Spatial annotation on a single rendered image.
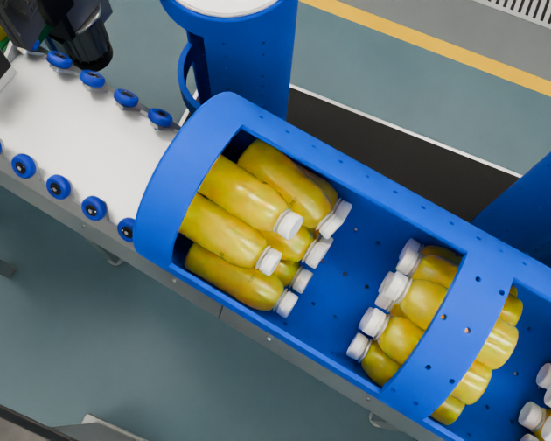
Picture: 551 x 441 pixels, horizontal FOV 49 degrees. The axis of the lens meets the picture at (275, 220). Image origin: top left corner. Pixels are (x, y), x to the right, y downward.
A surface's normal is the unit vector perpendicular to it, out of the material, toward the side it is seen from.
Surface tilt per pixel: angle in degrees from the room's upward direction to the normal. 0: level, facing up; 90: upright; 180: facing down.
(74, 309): 0
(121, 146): 0
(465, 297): 2
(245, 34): 90
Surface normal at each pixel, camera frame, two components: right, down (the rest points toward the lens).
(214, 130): 0.14, -0.46
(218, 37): -0.13, 0.95
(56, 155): 0.03, -0.29
